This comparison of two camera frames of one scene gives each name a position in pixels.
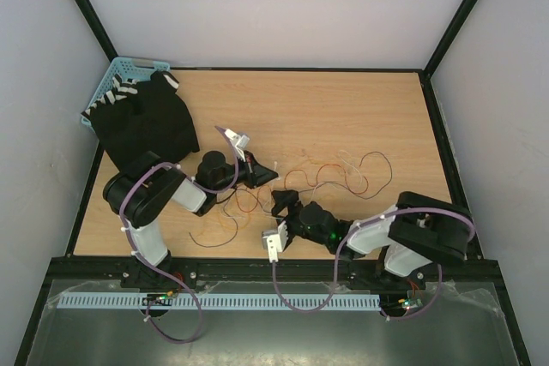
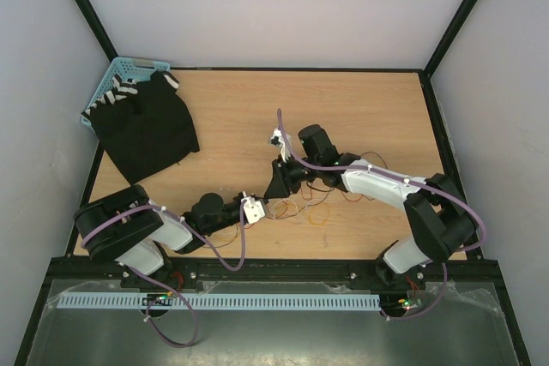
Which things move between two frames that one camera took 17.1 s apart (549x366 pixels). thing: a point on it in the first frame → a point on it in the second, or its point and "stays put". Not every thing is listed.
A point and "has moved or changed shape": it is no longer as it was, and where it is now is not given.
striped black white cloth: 123,88 stays put
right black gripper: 289,199 → 281,184
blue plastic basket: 129,68 stays put
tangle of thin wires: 308,181 has moved or changed shape
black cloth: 156,119 stays put
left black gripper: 256,173 → 238,197
